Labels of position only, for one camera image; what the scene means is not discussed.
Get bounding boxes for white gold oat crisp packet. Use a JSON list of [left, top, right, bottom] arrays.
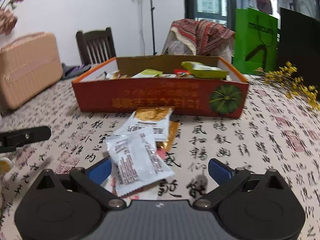
[[114, 107, 174, 141]]

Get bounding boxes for pink white tofu snack packet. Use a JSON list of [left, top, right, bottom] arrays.
[[104, 149, 174, 203]]

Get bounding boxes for large red chips bag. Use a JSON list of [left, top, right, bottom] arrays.
[[174, 69, 191, 77]]

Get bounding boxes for green white snack bar packet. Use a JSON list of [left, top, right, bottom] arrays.
[[132, 69, 163, 79]]

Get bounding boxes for white grey snack packet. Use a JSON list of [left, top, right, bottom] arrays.
[[106, 127, 175, 197]]

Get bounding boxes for calligraphy print tablecloth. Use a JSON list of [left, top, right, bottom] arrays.
[[1, 80, 319, 239]]

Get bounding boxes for pink small suitcase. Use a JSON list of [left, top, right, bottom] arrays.
[[1, 32, 63, 111]]

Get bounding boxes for orange cardboard pumpkin box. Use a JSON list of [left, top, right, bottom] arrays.
[[72, 55, 249, 118]]

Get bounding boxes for grey purple folded cloth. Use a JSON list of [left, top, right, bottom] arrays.
[[61, 63, 92, 80]]

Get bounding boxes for pale green snack packet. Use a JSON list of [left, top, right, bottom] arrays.
[[181, 61, 229, 80]]

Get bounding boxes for yellow dried flower branch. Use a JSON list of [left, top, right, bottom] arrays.
[[254, 61, 319, 111]]

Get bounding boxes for dark wooden chair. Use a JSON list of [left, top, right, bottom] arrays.
[[75, 27, 116, 65]]

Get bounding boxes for red patterned blanket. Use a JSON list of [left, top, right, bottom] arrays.
[[170, 18, 235, 56]]

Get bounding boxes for green paper shopping bag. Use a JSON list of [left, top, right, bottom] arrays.
[[233, 8, 278, 74]]

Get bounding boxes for dried pink roses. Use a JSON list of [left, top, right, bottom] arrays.
[[0, 0, 24, 36]]

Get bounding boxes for black paper shopping bag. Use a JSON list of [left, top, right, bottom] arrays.
[[277, 8, 320, 88]]

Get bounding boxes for studio lamp on stand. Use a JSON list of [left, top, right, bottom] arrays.
[[137, 0, 157, 56]]

